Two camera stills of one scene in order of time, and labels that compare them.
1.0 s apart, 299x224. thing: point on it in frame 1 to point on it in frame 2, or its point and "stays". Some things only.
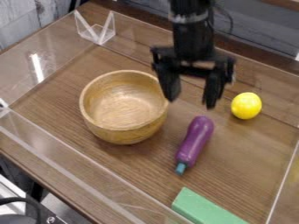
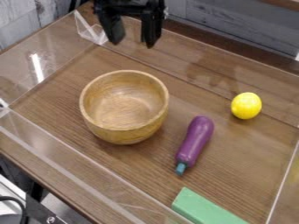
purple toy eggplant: x=195 y=143 stays
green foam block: x=203 y=211 stays
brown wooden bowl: x=124 y=107 stays
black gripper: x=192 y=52 to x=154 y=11
